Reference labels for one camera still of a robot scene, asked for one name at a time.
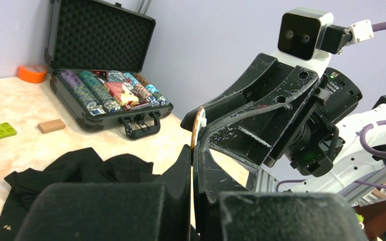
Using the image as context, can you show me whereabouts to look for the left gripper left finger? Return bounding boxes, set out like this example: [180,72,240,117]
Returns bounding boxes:
[16,145,191,240]

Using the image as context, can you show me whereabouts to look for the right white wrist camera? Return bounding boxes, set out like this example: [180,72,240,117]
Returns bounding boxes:
[271,7,334,77]

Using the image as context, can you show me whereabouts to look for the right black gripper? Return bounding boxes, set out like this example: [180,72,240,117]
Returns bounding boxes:
[180,53,363,177]

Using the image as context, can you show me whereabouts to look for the black poker chip case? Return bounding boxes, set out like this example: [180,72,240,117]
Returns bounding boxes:
[44,1,173,140]

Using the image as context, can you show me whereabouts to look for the tan wooden block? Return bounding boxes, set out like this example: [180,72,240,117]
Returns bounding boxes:
[37,119,66,134]

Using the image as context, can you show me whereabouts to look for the black garment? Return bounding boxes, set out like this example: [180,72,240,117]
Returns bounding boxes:
[0,148,159,240]

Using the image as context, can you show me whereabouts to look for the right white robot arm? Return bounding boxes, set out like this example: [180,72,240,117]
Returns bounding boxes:
[180,53,386,203]

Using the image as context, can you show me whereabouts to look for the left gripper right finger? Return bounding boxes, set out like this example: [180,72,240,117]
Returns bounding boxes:
[193,143,366,240]

